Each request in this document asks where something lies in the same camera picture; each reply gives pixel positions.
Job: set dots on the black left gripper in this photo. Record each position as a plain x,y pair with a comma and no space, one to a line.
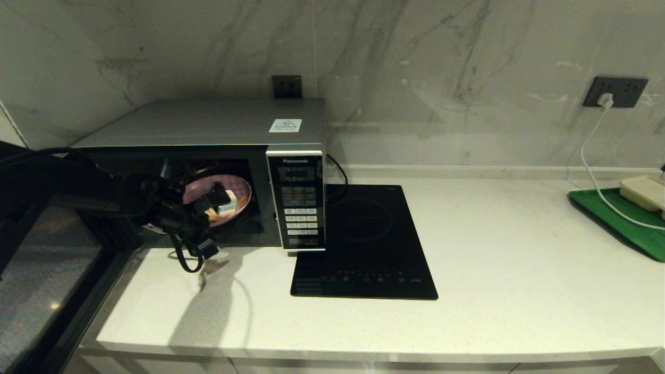
210,200

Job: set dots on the purple plate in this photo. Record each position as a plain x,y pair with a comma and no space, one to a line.
239,187

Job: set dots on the black glass microwave door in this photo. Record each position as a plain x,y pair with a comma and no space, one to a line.
47,291

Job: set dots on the silver Panasonic microwave oven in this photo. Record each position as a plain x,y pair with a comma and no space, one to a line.
208,122

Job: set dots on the white warning sticker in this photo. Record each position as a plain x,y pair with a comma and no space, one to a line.
285,125

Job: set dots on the black induction cooktop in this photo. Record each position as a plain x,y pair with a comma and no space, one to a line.
374,234

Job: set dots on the beige cabinet door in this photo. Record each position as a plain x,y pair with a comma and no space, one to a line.
363,368
582,368
166,365

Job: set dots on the white power plug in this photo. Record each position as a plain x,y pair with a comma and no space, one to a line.
606,99

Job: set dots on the green tray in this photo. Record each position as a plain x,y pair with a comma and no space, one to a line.
623,228

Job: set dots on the beige lidded container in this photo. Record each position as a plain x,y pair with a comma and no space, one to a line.
644,191

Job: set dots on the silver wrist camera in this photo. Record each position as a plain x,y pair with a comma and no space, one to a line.
207,248

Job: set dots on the small black wall socket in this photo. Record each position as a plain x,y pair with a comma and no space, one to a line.
287,87

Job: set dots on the wide black wall socket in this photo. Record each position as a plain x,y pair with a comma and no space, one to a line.
626,88

